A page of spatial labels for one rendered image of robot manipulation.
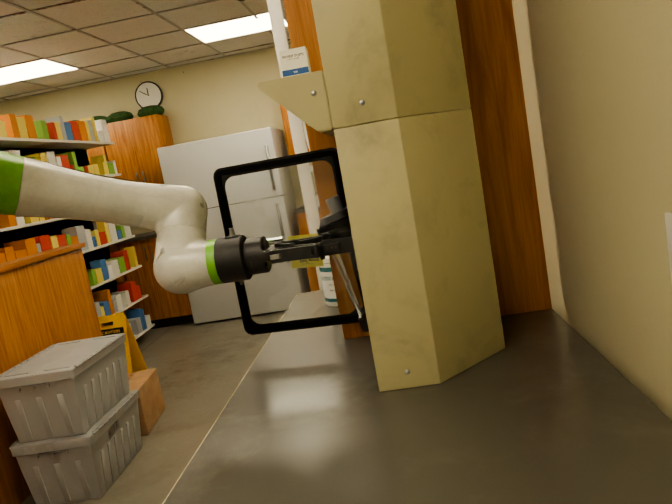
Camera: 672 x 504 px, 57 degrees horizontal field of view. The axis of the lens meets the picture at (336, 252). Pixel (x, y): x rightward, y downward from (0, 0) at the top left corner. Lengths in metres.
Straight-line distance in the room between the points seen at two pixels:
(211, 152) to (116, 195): 4.90
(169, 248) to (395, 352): 0.49
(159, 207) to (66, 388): 1.95
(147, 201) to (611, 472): 0.94
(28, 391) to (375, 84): 2.52
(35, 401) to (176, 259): 2.08
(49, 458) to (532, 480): 2.75
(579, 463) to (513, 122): 0.83
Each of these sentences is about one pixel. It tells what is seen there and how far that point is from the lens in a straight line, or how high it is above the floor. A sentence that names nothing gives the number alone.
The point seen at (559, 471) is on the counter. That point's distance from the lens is 0.85.
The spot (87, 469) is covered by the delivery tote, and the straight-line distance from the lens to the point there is 3.29.
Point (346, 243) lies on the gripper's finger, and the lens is 1.18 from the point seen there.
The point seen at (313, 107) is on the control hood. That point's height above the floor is 1.45.
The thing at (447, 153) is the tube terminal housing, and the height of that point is 1.34.
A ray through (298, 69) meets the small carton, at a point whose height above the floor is 1.53.
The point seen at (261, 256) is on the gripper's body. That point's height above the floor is 1.20.
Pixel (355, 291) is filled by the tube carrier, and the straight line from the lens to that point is 1.21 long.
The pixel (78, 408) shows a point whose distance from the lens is 3.18.
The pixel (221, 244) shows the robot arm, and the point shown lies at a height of 1.24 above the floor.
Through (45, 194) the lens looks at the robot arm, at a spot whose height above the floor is 1.39.
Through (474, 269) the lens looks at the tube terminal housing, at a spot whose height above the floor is 1.11.
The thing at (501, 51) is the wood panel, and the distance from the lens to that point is 1.47.
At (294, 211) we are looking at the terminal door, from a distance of 1.41.
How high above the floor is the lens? 1.35
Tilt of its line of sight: 8 degrees down
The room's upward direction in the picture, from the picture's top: 10 degrees counter-clockwise
